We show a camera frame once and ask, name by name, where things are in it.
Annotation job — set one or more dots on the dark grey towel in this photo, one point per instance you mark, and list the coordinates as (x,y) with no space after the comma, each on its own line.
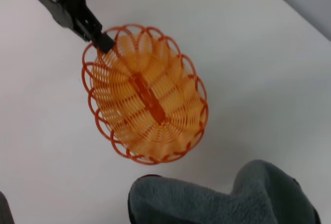
(207,198)

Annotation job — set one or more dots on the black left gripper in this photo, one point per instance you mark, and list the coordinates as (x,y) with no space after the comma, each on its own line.
(67,4)

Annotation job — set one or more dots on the dark grey wrist mount edge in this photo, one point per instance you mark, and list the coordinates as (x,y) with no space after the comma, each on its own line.
(5,208)

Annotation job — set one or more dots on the orange woven plastic basket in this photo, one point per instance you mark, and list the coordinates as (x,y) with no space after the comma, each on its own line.
(150,99)

